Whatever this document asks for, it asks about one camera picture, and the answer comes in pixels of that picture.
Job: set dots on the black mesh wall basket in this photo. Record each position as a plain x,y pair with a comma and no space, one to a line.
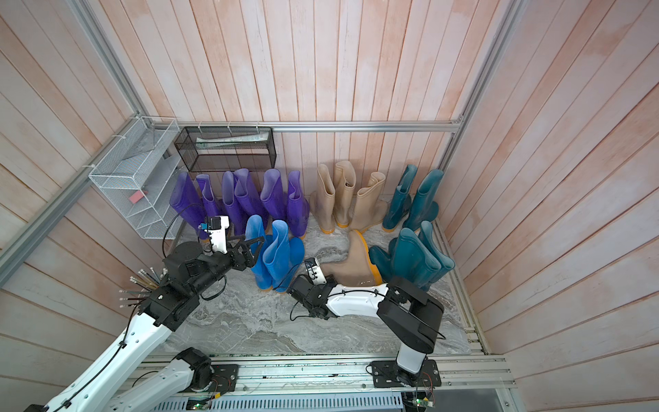
223,160

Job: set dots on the pink eraser block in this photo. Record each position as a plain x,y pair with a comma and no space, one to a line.
136,197

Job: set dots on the beige rain boot large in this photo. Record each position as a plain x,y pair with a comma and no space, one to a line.
322,201

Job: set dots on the aluminium frame rails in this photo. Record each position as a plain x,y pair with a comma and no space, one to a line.
75,74

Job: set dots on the paper sheet in basket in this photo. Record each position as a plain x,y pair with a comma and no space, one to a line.
250,141

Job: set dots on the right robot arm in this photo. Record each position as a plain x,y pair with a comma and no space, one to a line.
409,312

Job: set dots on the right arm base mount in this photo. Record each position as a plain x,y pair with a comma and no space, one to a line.
387,374

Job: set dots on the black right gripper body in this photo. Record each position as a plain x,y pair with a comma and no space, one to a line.
325,288

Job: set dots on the teal rain boot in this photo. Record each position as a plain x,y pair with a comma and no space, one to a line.
424,207
408,258
401,201
446,264

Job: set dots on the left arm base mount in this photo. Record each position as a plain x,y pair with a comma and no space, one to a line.
221,378

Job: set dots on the purple rain boot back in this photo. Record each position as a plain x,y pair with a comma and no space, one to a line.
298,208

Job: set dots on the blue rain boot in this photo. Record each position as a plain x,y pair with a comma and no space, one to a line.
283,256
254,232

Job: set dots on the beige rain boot small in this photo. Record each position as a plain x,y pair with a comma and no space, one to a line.
357,270

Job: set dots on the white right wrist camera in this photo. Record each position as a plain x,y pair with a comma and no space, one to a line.
314,271

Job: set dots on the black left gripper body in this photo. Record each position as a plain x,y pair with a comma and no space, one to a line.
236,262

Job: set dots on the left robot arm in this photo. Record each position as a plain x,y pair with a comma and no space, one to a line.
190,272

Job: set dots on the blue rain boot front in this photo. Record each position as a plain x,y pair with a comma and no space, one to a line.
283,256

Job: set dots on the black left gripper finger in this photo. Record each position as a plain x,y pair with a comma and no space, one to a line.
238,242
254,248

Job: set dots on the white wire wall shelf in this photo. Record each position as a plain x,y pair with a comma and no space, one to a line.
140,159

